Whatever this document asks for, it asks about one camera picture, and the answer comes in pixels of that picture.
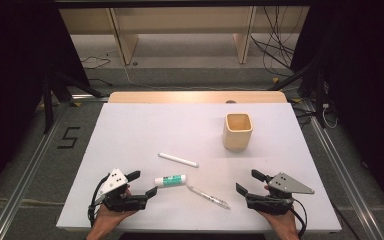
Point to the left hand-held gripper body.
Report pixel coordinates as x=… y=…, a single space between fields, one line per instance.
x=113 y=181

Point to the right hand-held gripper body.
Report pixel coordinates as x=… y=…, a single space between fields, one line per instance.
x=290 y=185

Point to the white glue stick green label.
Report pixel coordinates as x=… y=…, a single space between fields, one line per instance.
x=171 y=180

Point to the clear plastic pen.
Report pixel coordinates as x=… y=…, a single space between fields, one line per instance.
x=208 y=196

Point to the white marker pen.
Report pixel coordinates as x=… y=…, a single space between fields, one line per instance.
x=178 y=160

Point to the beige square cup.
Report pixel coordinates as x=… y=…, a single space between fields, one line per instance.
x=236 y=133

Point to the person's left hand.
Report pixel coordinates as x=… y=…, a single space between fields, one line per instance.
x=108 y=220

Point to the person's right hand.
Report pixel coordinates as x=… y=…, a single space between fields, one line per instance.
x=283 y=225

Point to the white foam board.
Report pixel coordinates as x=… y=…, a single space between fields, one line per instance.
x=146 y=133

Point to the yellow tape piece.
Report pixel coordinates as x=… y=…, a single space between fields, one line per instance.
x=296 y=100
x=275 y=80
x=76 y=104

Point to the black metal stand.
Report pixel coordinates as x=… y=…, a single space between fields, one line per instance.
x=320 y=100

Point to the black tripod stand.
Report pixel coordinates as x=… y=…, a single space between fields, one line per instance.
x=48 y=106

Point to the dark curtain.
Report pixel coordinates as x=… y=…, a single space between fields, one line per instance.
x=370 y=83
x=10 y=83

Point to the beige wooden shelf unit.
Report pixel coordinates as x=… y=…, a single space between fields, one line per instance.
x=123 y=43

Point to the aluminium floor rail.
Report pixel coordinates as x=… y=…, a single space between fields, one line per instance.
x=23 y=186
x=346 y=173

